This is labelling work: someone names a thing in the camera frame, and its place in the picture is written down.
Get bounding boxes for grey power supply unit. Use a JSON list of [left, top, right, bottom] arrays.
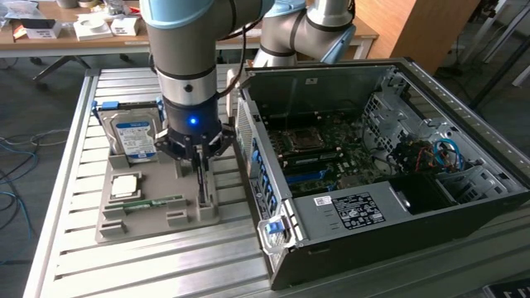
[[290, 182, 415, 245]]

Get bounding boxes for small white box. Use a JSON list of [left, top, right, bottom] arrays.
[[110, 17, 140, 37]]

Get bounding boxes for loose green RAM stick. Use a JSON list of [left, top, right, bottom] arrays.
[[104, 194, 186, 211]]

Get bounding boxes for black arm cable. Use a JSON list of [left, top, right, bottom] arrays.
[[214, 14, 265, 99]]

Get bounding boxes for white box black insert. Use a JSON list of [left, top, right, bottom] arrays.
[[19, 18, 62, 40]]

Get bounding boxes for wooden desk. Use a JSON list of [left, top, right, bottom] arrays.
[[0, 0, 380, 68]]

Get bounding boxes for metal disk bay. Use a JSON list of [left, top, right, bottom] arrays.
[[433, 166, 512, 204]]

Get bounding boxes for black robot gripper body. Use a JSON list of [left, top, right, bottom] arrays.
[[164, 99, 222, 161]]

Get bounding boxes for hard disk blue label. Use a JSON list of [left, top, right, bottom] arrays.
[[90, 98, 166, 165]]

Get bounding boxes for blue data wire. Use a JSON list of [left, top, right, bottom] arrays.
[[432, 138, 464, 171]]

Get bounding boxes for silver CPU chip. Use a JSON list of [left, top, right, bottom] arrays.
[[110, 174, 145, 199]]

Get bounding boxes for white box with tape roll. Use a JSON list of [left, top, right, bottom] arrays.
[[73, 17, 113, 42]]

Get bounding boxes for blue floor cable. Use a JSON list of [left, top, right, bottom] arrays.
[[0, 136, 39, 264]]

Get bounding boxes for blue expansion slot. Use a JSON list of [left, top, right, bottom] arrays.
[[284, 169, 332, 184]]

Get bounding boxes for black graphics card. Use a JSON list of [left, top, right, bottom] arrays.
[[190, 141, 214, 209]]

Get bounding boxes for white floor cable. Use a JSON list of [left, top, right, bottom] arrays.
[[0, 129, 69, 148]]

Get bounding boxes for grey parts rack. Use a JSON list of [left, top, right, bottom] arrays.
[[94, 145, 221, 245]]

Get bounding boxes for green motherboard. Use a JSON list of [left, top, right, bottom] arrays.
[[264, 113, 400, 199]]

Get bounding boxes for installed green RAM stick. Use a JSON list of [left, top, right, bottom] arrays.
[[282, 155, 339, 167]]

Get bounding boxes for open black PC case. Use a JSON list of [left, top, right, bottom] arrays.
[[225, 57, 530, 291]]

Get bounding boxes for metal CPU socket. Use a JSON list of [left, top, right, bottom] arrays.
[[288, 127, 327, 150]]

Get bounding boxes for chair base legs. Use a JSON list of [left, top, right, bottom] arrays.
[[31, 55, 92, 91]]

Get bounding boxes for wooden cabinet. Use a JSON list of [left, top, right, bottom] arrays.
[[353, 0, 483, 75]]

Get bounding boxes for orange red power wires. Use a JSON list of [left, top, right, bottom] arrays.
[[415, 145, 435, 170]]

